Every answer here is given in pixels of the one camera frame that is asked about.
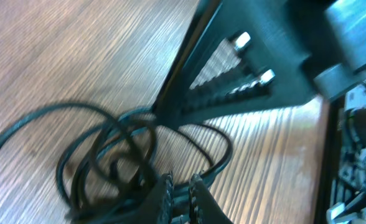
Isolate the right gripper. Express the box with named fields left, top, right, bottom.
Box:
left=287, top=0, right=366, bottom=101

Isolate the black usb cable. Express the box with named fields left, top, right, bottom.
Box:
left=0, top=102, right=234, bottom=224

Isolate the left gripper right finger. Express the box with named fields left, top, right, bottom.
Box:
left=189, top=174, right=232, bottom=224

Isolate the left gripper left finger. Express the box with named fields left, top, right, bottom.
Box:
left=133, top=173, right=174, bottom=224

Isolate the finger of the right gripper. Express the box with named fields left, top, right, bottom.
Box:
left=152, top=0, right=317, bottom=128

